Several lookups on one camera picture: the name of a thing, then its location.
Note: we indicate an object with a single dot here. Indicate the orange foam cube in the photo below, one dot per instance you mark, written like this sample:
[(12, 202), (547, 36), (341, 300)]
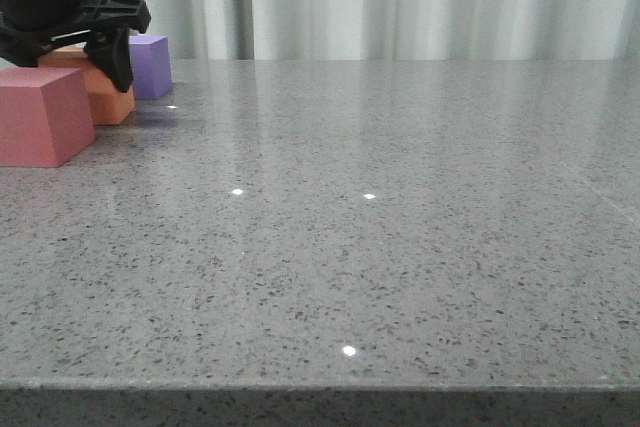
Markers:
[(108, 105)]

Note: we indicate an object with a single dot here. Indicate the pink foam cube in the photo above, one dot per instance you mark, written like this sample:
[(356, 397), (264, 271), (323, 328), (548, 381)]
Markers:
[(45, 116)]

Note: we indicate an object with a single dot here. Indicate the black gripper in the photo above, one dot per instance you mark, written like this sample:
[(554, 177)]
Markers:
[(31, 29)]

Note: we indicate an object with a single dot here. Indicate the pale green curtain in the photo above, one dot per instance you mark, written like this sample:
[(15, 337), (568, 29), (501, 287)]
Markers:
[(398, 29)]

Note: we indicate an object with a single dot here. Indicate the purple foam cube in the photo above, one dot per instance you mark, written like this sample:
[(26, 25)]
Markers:
[(151, 66)]

